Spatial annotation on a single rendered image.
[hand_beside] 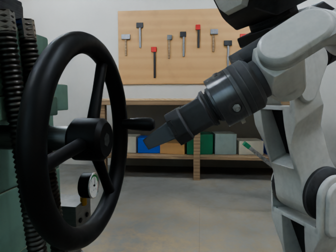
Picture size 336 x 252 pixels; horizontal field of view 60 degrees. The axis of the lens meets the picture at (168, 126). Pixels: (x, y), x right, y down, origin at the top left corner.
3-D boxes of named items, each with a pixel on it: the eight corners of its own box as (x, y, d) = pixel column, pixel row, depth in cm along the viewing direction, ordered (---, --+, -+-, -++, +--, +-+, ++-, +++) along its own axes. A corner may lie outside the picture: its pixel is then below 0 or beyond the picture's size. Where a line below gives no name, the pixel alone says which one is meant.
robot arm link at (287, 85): (256, 127, 51) (318, 94, 48) (244, 97, 42) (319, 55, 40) (228, 82, 57) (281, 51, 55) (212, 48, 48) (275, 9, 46)
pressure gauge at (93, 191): (89, 210, 67) (88, 176, 66) (74, 209, 68) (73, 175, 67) (100, 201, 73) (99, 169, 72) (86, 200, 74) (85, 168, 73)
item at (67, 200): (77, 240, 67) (76, 207, 67) (29, 236, 69) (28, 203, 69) (93, 225, 76) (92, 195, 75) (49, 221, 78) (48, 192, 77)
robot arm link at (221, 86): (187, 160, 44) (259, 121, 42) (155, 105, 44) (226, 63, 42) (193, 145, 56) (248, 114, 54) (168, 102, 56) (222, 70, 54)
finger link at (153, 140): (141, 136, 51) (171, 119, 50) (150, 152, 51) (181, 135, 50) (139, 137, 50) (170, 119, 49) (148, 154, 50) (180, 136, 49)
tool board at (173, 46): (281, 83, 350) (284, 5, 341) (118, 84, 367) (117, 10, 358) (280, 83, 354) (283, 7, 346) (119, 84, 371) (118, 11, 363)
